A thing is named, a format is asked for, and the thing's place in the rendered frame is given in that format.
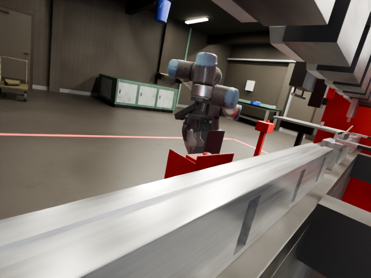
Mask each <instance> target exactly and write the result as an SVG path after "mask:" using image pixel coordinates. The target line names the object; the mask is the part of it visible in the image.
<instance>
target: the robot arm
mask: <svg viewBox="0 0 371 278"><path fill-rule="evenodd" d="M216 65H217V56H216V55H215V54H211V53H208V52H201V53H198V54H197V57H196V62H189V61H183V60H175V59H172V60H170V62H169V64H168V68H167V72H168V75H169V76H170V77H173V78H178V79H179V80H180V81H181V82H183V83H184V84H185V85H186V86H187V87H188V88H189V89H190V90H191V96H192V97H191V99H190V100H193V101H195V103H194V104H192V105H190V106H188V107H186V108H184V109H182V110H181V111H179V112H177V113H175V114H174V117H175V119H176V120H184V122H183V127H182V136H183V141H184V144H185V147H186V149H187V152H188V153H192V152H193V150H194V149H195V147H201V146H203V144H204V141H203V140H202V139H201V132H202V131H204V132H210V131H212V130H219V117H220V116H221V117H225V118H228V119H233V120H238V119H239V116H240V113H241V109H242V106H241V105H238V104H237V103H238V100H239V91H238V89H236V88H233V87H225V86H221V85H217V84H219V83H220V81H221V79H222V74H221V71H220V69H219V68H217V66H216ZM190 129H193V130H194V131H192V130H190Z"/></svg>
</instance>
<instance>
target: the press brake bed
mask: <svg viewBox="0 0 371 278"><path fill-rule="evenodd" d="M353 165H354V164H353ZM353 165H352V166H351V167H350V169H349V170H348V172H347V173H346V175H345V176H344V177H343V179H342V180H341V181H340V183H339V184H338V186H337V187H336V188H335V190H334V191H333V193H332V194H331V195H330V196H332V197H334V198H336V199H339V200H342V198H343V195H344V193H345V190H346V188H347V185H348V183H349V180H350V178H351V177H349V175H350V172H351V170H352V168H353ZM308 228H309V225H308V227H307V229H306V230H305V231H304V233H303V234H302V235H301V237H300V238H299V239H298V241H297V242H296V244H295V245H294V246H293V248H292V249H291V251H290V252H289V253H288V255H287V256H286V257H285V259H284V260H283V261H282V263H281V264H280V266H279V267H278V269H277V270H276V271H275V273H274V274H273V275H272V277H271V278H308V276H309V273H310V271H311V269H312V268H310V267H309V266H307V265H305V264H304V263H302V262H301V261H299V260H298V259H297V257H298V254H299V252H300V249H301V246H302V244H303V241H304V238H305V236H306V233H307V231H308Z"/></svg>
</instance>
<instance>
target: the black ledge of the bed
mask: <svg viewBox="0 0 371 278"><path fill-rule="evenodd" d="M361 151H362V149H359V148H356V149H355V150H354V151H353V152H352V153H350V154H347V156H346V158H345V159H344V160H343V161H342V162H341V163H340V164H339V165H337V166H336V167H335V168H334V169H333V170H330V169H326V171H325V173H324V176H323V179H322V180H321V181H320V182H319V183H318V184H317V185H315V186H314V187H313V188H312V189H311V190H310V191H309V192H308V193H307V194H306V195H305V196H304V197H303V198H301V199H300V200H299V201H298V202H297V203H296V204H295V205H294V206H293V207H292V208H291V209H290V210H289V211H287V212H286V213H285V214H284V215H283V216H282V217H281V218H280V219H279V220H278V221H277V222H276V223H275V224H273V225H272V226H271V227H270V228H269V229H268V230H266V231H265V232H264V233H263V234H262V235H261V236H260V237H259V238H258V239H257V240H256V241H255V242H254V243H252V244H251V245H250V246H249V247H248V248H247V249H246V250H245V251H244V252H243V253H242V254H241V255H240V256H238V257H237V258H236V259H235V260H234V261H233V262H232V263H231V264H230V265H229V266H228V267H227V268H226V269H224V270H223V271H222V272H221V273H220V274H219V275H218V276H217V277H216V278H271V277H272V275H273V274H274V273H275V271H276V270H277V269H278V267H279V266H280V264H281V263H282V261H283V260H284V259H285V257H286V256H287V255H288V253H289V252H290V251H291V249H292V248H293V246H294V245H295V244H296V242H297V241H298V239H299V238H300V237H301V235H302V234H303V233H304V231H305V230H306V229H307V227H308V225H309V224H310V223H311V220H312V217H313V215H314V213H315V210H316V207H317V204H318V203H319V201H320V200H321V199H322V198H323V197H324V195H325V194H326V195H329V196H330V195H331V194H332V193H333V191H334V190H335V188H336V187H337V186H338V184H339V183H340V181H341V180H342V179H343V177H344V176H345V175H346V173H347V172H348V170H349V169H350V167H351V166H352V165H353V163H354V162H355V160H356V158H357V156H358V153H359V152H360V153H361Z"/></svg>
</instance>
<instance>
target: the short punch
mask: <svg viewBox="0 0 371 278"><path fill-rule="evenodd" d="M360 102H361V101H360V100H359V99H355V98H353V99H352V101H351V104H350V106H349V109H348V111H347V115H346V116H347V117H348V119H347V122H350V120H351V118H354V117H355V114H356V112H357V109H358V107H359V103H360Z"/></svg>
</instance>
